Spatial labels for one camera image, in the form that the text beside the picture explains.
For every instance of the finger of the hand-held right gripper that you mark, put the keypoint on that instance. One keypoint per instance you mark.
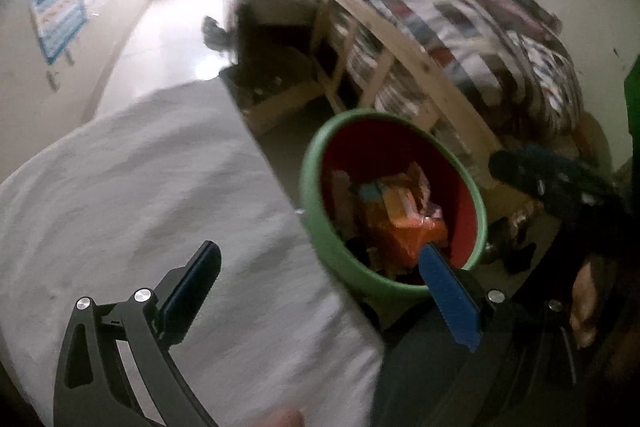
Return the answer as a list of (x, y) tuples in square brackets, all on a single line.
[(570, 169), (510, 169)]

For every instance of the white wall socket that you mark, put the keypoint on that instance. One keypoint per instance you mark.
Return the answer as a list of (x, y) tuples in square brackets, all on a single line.
[(51, 80), (69, 58)]

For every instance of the orange snack wrapper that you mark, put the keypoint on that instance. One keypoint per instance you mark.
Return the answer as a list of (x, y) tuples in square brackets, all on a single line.
[(415, 232)]

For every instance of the bright green object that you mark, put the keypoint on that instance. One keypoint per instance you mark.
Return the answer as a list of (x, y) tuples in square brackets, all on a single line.
[(632, 107)]

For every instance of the person's left hand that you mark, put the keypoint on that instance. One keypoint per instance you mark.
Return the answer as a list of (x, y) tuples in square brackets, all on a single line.
[(284, 418)]

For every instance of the white tablecloth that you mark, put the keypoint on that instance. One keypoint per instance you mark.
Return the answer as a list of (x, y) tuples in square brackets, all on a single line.
[(125, 182)]

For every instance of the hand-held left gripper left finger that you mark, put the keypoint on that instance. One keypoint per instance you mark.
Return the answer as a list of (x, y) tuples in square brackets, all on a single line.
[(192, 284)]

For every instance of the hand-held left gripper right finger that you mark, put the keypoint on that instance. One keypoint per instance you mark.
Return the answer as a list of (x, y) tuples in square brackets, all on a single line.
[(450, 299)]

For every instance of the cardboard box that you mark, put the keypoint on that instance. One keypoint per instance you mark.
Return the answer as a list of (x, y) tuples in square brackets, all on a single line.
[(280, 107)]

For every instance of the green bin with red inside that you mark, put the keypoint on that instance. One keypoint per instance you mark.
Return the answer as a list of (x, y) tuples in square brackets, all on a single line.
[(312, 187)]

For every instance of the dark plaid quilt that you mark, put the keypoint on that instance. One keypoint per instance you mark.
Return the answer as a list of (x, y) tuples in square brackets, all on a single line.
[(475, 32)]

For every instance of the person's right hand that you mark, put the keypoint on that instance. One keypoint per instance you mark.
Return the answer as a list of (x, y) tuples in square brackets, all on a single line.
[(584, 302)]

